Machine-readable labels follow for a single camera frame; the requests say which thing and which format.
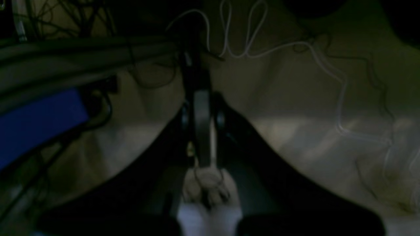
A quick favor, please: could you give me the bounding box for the blue plastic box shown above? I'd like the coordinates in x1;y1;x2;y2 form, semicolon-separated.
0;88;90;170

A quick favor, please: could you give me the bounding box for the grey looped cable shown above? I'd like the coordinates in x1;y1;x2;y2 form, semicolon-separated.
166;0;420;204

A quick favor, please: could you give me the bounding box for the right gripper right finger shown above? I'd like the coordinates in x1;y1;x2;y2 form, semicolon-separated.
213;93;386;236

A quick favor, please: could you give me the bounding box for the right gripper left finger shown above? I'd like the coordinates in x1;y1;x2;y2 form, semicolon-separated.
36;90;212;236

